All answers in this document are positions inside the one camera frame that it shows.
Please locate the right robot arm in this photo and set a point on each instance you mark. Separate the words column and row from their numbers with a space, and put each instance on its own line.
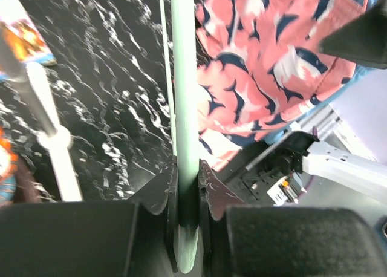
column 360, row 174

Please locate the mint green hanger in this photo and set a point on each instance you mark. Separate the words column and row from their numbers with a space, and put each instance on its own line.
column 181, row 77

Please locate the dog picture book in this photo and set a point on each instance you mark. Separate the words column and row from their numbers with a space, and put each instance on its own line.
column 22, row 35

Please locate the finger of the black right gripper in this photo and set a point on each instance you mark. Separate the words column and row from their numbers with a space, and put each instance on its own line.
column 362, row 41

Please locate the light blue shorts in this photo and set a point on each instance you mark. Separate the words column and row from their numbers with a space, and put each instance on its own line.
column 315, row 103

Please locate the silver clothes rack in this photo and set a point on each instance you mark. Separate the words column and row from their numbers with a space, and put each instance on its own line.
column 31, row 83

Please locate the pink translucent plastic basin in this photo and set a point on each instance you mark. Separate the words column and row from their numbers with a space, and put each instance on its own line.
column 25, row 191

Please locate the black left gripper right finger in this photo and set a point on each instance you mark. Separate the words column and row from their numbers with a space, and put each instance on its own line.
column 246, row 240

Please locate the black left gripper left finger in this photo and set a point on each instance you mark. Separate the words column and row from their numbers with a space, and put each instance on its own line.
column 132, row 237

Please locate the pink patterned shorts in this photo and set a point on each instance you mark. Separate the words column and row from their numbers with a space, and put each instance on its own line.
column 264, row 58

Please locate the blue orange patterned shorts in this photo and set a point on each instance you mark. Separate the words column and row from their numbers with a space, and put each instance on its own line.
column 9, row 166

